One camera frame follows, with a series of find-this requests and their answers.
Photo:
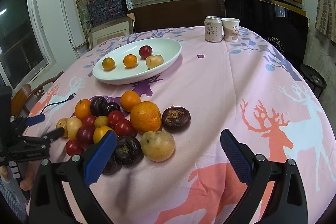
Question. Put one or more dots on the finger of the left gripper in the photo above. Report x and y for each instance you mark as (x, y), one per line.
(21, 123)
(45, 139)

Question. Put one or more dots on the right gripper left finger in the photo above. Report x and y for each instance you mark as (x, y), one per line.
(49, 203)

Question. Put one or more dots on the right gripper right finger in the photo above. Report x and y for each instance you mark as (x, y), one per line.
(287, 202)

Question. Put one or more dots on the large orange mandarin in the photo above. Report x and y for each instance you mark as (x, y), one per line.
(145, 117)

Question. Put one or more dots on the person's left hand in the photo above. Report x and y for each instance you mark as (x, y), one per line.
(27, 183)

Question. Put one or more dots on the wooden chair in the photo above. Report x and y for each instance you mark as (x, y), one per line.
(23, 95)

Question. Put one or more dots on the orange tangerine pile left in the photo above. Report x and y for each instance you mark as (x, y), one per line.
(82, 109)

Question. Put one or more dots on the yellow tomato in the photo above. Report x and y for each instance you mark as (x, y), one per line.
(100, 132)

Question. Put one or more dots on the red cherry tomato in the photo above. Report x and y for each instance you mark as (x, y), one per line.
(124, 128)

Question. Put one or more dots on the dark purple water chestnut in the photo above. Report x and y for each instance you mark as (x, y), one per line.
(128, 151)

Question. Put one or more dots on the small orange tangerine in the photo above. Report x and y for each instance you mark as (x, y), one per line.
(129, 99)

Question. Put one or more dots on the small orange on plate left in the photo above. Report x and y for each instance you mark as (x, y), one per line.
(108, 64)

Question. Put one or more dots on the small orange on plate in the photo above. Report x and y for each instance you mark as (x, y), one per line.
(108, 64)
(130, 61)

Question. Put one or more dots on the yellow passion fruit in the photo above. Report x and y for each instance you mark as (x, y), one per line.
(157, 146)

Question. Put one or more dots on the small orange on plate middle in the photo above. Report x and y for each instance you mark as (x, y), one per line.
(130, 61)

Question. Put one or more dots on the black round stool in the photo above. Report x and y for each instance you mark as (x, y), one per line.
(314, 78)

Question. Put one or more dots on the pink deer tablecloth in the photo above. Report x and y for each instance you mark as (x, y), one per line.
(244, 87)

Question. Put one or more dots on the pale yellow fruit on plate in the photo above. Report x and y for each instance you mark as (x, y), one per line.
(154, 61)

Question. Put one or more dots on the dark brown water chestnut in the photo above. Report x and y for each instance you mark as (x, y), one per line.
(176, 119)

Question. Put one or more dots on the red plum on plate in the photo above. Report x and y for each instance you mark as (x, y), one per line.
(145, 51)

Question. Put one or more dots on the framed picture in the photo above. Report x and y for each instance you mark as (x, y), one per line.
(122, 26)

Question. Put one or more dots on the white oval plate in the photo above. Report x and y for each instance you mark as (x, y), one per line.
(169, 49)

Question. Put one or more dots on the white paper cup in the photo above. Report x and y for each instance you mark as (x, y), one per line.
(230, 29)

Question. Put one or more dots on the brown wooden board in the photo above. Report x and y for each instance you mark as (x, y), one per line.
(187, 13)

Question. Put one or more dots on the pink drink can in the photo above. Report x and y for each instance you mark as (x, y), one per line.
(213, 29)

